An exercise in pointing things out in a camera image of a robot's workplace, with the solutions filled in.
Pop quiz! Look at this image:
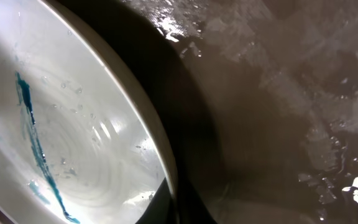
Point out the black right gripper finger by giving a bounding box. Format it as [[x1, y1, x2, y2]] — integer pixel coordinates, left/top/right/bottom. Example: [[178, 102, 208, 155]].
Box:
[[136, 179, 179, 224]]

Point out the white plate stained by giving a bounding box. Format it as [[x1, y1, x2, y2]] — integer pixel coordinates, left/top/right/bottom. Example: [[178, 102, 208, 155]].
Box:
[[0, 0, 177, 223]]

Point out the dark grey serving tray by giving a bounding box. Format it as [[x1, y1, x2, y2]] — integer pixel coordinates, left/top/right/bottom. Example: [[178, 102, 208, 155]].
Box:
[[63, 0, 358, 223]]

